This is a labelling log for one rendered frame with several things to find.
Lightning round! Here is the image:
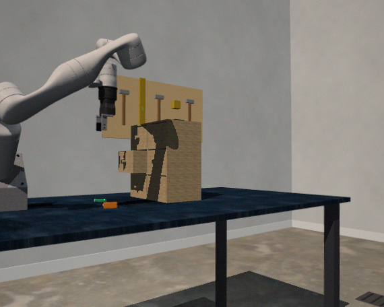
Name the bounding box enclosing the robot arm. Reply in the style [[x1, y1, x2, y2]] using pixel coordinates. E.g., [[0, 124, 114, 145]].
[[0, 33, 147, 180]]

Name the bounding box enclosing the small wooden chest of drawers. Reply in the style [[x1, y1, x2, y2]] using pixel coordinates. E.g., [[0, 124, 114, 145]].
[[131, 119, 201, 203]]

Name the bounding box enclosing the orange rectangular block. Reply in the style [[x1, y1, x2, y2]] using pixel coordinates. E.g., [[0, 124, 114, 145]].
[[102, 202, 117, 208]]

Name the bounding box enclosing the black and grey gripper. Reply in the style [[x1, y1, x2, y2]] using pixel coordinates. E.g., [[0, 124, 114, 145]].
[[88, 74, 118, 131]]

